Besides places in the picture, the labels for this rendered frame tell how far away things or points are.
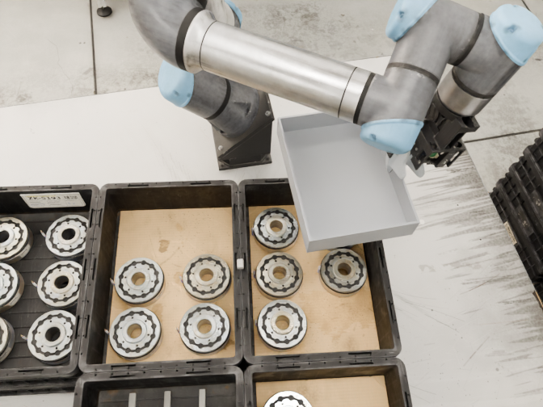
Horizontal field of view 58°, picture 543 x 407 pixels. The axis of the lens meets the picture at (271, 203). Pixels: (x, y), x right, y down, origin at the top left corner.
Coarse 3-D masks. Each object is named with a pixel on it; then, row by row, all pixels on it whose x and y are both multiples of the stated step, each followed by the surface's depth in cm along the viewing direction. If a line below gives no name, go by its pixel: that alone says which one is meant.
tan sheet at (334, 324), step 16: (256, 208) 118; (288, 208) 118; (256, 256) 112; (304, 256) 112; (320, 256) 112; (304, 272) 110; (256, 288) 108; (304, 288) 109; (320, 288) 109; (368, 288) 109; (256, 304) 106; (304, 304) 107; (320, 304) 107; (336, 304) 107; (352, 304) 107; (368, 304) 107; (320, 320) 105; (336, 320) 105; (352, 320) 106; (368, 320) 106; (256, 336) 103; (320, 336) 104; (336, 336) 104; (352, 336) 104; (368, 336) 104; (256, 352) 102; (272, 352) 102; (288, 352) 102; (304, 352) 102; (320, 352) 102
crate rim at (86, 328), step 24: (96, 216) 104; (96, 240) 101; (96, 264) 99; (240, 288) 98; (240, 312) 95; (240, 336) 93; (168, 360) 91; (192, 360) 91; (216, 360) 91; (240, 360) 91
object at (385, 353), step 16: (240, 192) 108; (240, 208) 106; (240, 224) 104; (240, 240) 103; (240, 256) 101; (384, 256) 102; (384, 272) 100; (384, 288) 99; (336, 352) 92; (352, 352) 92; (368, 352) 93; (384, 352) 93; (400, 352) 93
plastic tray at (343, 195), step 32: (288, 128) 100; (320, 128) 102; (352, 128) 102; (288, 160) 92; (320, 160) 98; (352, 160) 98; (384, 160) 98; (320, 192) 94; (352, 192) 94; (384, 192) 95; (320, 224) 91; (352, 224) 91; (384, 224) 91; (416, 224) 87
